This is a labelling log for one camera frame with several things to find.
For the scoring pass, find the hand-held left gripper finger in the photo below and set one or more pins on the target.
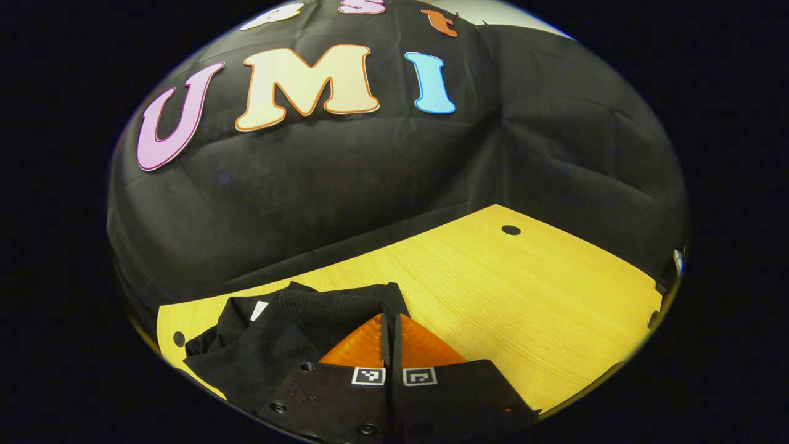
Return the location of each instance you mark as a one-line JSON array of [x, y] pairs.
[[396, 351], [386, 351]]

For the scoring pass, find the black button shirt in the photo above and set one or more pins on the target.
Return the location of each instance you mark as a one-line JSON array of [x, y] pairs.
[[277, 339]]

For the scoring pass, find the black backdrop cloth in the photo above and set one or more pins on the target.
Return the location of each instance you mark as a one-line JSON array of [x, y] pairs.
[[370, 185]]

